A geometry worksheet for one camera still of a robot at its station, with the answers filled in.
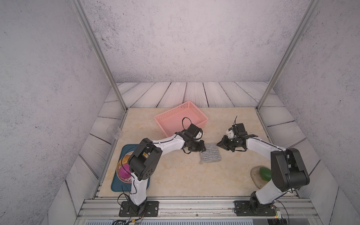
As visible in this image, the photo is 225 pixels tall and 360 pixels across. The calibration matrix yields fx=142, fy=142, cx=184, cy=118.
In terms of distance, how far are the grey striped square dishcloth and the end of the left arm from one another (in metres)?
0.10

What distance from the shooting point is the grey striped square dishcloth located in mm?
907

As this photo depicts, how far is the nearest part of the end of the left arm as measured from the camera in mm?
707
